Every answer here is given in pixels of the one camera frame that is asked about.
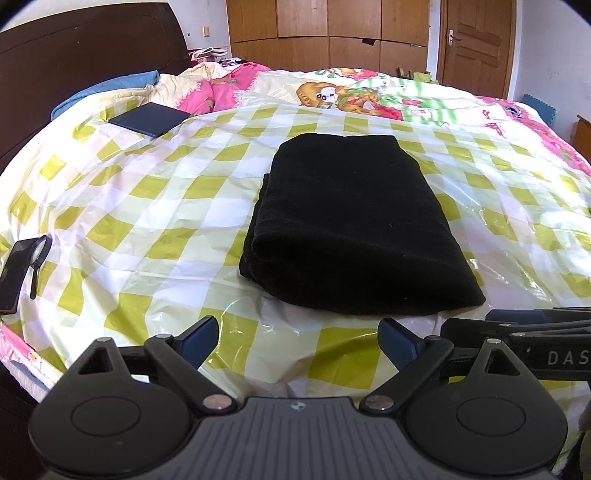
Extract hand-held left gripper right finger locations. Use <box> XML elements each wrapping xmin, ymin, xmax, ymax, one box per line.
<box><xmin>359</xmin><ymin>318</ymin><xmax>539</xmax><ymax>414</ymax></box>

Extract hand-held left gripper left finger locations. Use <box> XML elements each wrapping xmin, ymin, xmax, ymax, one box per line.
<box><xmin>60</xmin><ymin>316</ymin><xmax>235</xmax><ymax>414</ymax></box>

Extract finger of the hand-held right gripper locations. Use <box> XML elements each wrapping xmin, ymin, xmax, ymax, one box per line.
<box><xmin>485</xmin><ymin>307</ymin><xmax>591</xmax><ymax>325</ymax></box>
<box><xmin>440</xmin><ymin>318</ymin><xmax>532</xmax><ymax>348</ymax></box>

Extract black pants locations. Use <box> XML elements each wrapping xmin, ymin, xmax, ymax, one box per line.
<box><xmin>239</xmin><ymin>134</ymin><xmax>486</xmax><ymax>318</ymax></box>

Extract yellow checked plastic sheet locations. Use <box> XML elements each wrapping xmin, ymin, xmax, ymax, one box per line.
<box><xmin>0</xmin><ymin>104</ymin><xmax>591</xmax><ymax>402</ymax></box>

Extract black magnifying glass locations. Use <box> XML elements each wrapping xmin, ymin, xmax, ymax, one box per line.
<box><xmin>27</xmin><ymin>234</ymin><xmax>53</xmax><ymax>300</ymax></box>

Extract wooden cabinet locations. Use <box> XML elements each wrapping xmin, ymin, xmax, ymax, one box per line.
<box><xmin>570</xmin><ymin>115</ymin><xmax>591</xmax><ymax>162</ymax></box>

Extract black smartphone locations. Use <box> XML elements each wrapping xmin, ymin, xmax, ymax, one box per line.
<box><xmin>0</xmin><ymin>239</ymin><xmax>40</xmax><ymax>315</ymax></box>

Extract blue foam mat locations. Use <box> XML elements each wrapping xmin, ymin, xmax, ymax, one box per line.
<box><xmin>523</xmin><ymin>93</ymin><xmax>558</xmax><ymax>125</ymax></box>

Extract dark blue notebook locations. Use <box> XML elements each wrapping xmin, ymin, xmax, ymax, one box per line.
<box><xmin>108</xmin><ymin>102</ymin><xmax>191</xmax><ymax>138</ymax></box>

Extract cartoon printed quilt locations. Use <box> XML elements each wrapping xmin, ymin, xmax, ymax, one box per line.
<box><xmin>178</xmin><ymin>62</ymin><xmax>591</xmax><ymax>162</ymax></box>

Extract cream blanket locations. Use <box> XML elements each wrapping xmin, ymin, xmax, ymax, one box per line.
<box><xmin>152</xmin><ymin>62</ymin><xmax>241</xmax><ymax>109</ymax></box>

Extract blue pillow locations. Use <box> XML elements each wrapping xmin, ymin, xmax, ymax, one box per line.
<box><xmin>51</xmin><ymin>71</ymin><xmax>160</xmax><ymax>121</ymax></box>

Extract wooden door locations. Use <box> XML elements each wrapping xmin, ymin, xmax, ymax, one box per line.
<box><xmin>436</xmin><ymin>0</ymin><xmax>517</xmax><ymax>100</ymax></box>

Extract white pink bag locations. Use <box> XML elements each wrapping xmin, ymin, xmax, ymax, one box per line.
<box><xmin>190</xmin><ymin>46</ymin><xmax>229</xmax><ymax>63</ymax></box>

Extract dark wooden headboard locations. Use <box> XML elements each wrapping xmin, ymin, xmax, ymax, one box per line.
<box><xmin>0</xmin><ymin>2</ymin><xmax>190</xmax><ymax>171</ymax></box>

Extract wooden wardrobe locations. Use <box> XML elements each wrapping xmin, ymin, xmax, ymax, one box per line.
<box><xmin>226</xmin><ymin>0</ymin><xmax>430</xmax><ymax>75</ymax></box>

